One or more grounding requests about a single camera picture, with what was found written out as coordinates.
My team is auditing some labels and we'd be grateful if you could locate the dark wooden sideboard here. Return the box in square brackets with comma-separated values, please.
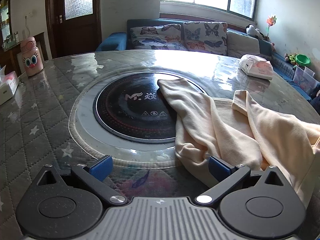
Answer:
[0, 32, 48, 77]

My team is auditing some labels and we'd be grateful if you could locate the green plastic bowl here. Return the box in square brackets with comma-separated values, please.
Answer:
[295, 54, 311, 67]

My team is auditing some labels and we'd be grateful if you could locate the cream cotton garment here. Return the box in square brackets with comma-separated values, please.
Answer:
[157, 78, 320, 208]

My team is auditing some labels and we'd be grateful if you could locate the panda plush toy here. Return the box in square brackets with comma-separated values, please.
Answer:
[246, 24, 265, 40]

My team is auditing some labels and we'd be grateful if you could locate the grey star quilted table cover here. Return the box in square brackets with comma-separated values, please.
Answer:
[0, 49, 320, 240]

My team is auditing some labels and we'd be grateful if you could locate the pink white tissue pack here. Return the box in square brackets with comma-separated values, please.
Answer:
[238, 54, 274, 81]

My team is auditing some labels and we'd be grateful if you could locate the blue sofa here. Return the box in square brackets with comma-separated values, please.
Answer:
[94, 19, 320, 100]

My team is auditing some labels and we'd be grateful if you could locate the white tissue box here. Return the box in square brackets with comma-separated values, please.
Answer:
[0, 65, 20, 106]

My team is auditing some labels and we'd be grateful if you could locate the dark wooden door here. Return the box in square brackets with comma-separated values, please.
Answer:
[45, 0, 102, 58]

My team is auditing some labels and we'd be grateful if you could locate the pink cartoon water bottle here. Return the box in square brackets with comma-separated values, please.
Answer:
[20, 37, 45, 77]

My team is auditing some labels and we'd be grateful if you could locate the colourful pinwheel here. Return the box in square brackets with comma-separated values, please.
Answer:
[265, 15, 278, 42]

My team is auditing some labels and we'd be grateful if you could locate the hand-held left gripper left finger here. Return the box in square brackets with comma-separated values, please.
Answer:
[31, 155, 127, 206]

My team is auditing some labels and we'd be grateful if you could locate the beige cushion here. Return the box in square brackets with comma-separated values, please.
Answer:
[226, 30, 260, 58]

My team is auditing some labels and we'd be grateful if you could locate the black round induction cooktop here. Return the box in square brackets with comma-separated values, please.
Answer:
[93, 72, 208, 144]

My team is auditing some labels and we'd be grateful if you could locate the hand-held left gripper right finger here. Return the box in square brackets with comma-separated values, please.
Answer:
[194, 156, 285, 206]

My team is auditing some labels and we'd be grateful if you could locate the clear plastic storage box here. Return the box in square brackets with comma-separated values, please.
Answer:
[293, 66, 320, 95]

